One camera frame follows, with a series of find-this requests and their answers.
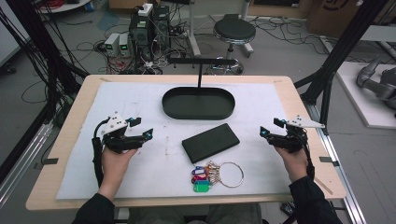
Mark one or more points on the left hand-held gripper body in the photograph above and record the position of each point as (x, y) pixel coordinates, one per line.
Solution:
(115, 140)

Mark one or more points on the black oval tray with hanger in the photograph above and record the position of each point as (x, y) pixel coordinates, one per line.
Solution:
(199, 104)

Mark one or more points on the brown cardboard box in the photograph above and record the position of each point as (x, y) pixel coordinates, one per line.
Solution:
(330, 18)

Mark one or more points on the person's left hand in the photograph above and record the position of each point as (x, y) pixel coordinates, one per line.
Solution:
(115, 165)

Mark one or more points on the light wooden table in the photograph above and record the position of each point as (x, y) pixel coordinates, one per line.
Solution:
(73, 124)

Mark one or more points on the person's legs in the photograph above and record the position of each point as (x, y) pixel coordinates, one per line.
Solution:
(230, 216)

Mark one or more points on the aluminium rail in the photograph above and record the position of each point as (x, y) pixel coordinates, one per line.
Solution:
(342, 174)
(25, 161)

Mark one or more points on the grey bench power supply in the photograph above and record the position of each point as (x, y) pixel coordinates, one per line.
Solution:
(111, 43)
(124, 45)

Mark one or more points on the black round stool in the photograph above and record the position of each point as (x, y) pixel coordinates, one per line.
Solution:
(234, 29)

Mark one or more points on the white desk leg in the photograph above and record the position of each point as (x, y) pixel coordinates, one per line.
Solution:
(193, 31)

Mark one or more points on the black tape strip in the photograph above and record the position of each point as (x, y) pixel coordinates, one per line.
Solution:
(328, 160)
(49, 161)

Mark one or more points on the black rectangular wallet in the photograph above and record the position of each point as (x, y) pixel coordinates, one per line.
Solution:
(210, 143)

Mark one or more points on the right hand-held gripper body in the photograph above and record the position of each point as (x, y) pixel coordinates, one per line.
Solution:
(292, 141)

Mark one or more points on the white platform board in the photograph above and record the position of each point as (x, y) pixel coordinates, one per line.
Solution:
(367, 109)

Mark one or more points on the person's right hand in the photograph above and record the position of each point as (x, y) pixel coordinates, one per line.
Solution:
(295, 165)

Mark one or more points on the white foam mat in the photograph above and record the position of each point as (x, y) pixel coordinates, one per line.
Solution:
(174, 183)

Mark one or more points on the black computer tower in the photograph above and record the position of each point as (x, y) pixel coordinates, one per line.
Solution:
(161, 25)
(140, 35)

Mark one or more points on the white power adapter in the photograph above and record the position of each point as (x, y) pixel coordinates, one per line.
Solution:
(145, 10)

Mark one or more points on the small black floor device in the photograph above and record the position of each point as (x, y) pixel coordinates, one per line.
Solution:
(288, 208)

